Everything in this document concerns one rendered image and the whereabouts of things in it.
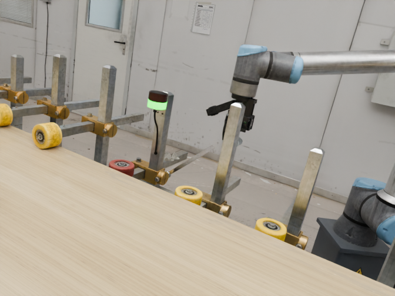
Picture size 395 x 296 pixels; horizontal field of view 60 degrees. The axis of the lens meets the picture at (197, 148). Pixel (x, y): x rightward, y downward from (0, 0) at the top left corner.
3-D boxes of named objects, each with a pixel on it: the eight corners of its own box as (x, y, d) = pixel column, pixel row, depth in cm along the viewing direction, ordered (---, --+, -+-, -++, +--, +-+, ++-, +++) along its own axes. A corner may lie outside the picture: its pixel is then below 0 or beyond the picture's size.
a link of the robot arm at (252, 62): (273, 47, 109) (242, 41, 108) (263, 87, 113) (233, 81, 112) (265, 46, 118) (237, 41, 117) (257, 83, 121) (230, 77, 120)
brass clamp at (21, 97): (10, 96, 156) (10, 85, 154) (29, 103, 150) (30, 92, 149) (-4, 97, 151) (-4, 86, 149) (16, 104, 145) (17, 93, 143)
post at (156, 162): (146, 216, 129) (165, 90, 114) (154, 219, 128) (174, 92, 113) (140, 219, 126) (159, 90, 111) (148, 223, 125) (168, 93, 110)
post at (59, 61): (54, 167, 149) (60, 53, 134) (60, 169, 147) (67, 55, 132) (47, 168, 146) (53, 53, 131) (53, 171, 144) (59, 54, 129)
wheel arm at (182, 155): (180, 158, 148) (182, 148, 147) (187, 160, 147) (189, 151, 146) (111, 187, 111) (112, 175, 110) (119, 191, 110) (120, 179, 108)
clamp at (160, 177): (137, 171, 128) (139, 158, 126) (167, 183, 122) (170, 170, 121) (127, 174, 123) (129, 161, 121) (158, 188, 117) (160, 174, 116)
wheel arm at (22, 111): (96, 104, 165) (97, 97, 164) (101, 107, 164) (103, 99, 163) (-6, 117, 123) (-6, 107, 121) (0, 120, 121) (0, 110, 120)
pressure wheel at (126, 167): (117, 187, 118) (120, 155, 114) (135, 195, 114) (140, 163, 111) (100, 194, 111) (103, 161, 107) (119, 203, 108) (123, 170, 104)
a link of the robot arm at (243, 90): (228, 79, 114) (238, 78, 123) (224, 94, 116) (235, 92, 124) (253, 85, 111) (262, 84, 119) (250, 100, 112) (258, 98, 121)
